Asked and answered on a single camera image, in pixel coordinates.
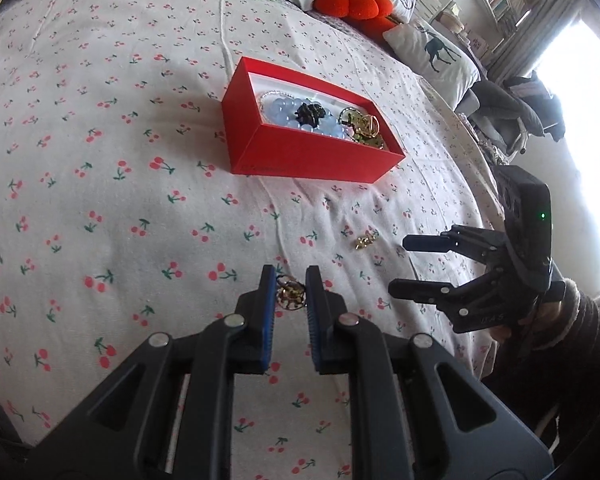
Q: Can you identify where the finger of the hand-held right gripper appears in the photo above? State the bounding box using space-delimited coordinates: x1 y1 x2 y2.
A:
388 265 537 336
402 225 514 272

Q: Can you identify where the grey clothes pile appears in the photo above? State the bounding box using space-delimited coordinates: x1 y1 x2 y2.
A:
469 74 567 155

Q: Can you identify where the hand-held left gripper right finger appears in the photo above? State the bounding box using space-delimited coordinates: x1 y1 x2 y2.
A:
304 265 557 480

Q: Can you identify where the white deer print pillow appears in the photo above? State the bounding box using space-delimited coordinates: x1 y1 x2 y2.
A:
382 22 482 112

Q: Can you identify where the red cardboard box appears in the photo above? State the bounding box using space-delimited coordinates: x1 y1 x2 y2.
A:
221 56 407 184

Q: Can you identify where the person's right forearm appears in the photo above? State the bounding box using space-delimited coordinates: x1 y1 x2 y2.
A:
480 277 600 467

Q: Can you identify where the blue bead bracelet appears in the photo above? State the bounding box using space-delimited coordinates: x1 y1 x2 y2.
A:
265 97 349 142

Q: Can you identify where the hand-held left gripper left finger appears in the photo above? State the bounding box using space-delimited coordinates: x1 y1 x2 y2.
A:
22 264 277 480

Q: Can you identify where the green bead strand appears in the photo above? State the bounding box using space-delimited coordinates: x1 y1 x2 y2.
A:
340 112 387 152

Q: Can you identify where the gold openwork knot earring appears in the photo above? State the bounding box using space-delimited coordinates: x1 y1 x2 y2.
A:
275 274 307 310

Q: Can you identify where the orange pumpkin plush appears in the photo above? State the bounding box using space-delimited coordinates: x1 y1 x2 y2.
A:
312 0 399 37

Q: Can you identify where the person's right hand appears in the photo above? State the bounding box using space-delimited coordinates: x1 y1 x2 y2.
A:
494 300 567 347

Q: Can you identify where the black hair claw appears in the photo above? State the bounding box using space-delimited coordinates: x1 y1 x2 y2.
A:
292 101 328 127

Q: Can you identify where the bright window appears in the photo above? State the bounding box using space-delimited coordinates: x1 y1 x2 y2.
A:
530 10 600 302

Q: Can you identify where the grey curtain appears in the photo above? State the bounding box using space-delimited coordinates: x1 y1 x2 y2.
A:
484 0 592 87

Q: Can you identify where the clear small-bead bracelet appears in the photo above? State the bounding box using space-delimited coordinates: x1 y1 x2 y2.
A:
259 89 307 107

